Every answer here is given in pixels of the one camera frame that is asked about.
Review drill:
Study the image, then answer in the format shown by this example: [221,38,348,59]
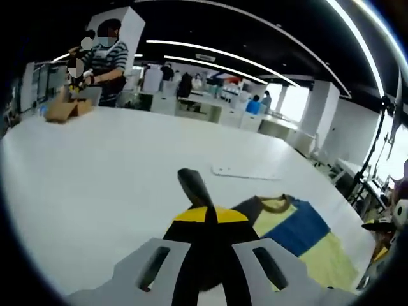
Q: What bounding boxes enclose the brown cardboard box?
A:
[43,94,94,124]

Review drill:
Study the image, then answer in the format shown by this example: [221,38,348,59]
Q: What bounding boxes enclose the clear template sheet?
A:
[212,162,283,181]

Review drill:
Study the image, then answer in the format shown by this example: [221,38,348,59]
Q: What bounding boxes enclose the short ceiling light strip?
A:
[163,54,269,85]

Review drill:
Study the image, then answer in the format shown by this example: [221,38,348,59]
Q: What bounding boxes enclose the bright ceiling light strip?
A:
[324,0,385,97]

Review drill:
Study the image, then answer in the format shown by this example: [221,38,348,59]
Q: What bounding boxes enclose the long ceiling light strip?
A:
[145,39,301,87]

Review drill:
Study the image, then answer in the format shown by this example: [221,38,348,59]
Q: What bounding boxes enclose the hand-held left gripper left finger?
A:
[68,205,211,306]

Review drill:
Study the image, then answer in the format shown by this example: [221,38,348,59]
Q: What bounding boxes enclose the black tripod stand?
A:
[349,68,403,205]

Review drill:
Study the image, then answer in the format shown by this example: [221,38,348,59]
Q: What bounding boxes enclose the row of white office cabinets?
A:
[140,90,307,142]

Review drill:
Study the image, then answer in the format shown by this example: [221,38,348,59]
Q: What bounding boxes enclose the yellow blue grey garment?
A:
[177,168,360,293]

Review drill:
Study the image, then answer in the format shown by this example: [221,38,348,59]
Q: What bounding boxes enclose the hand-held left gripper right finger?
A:
[213,206,355,306]

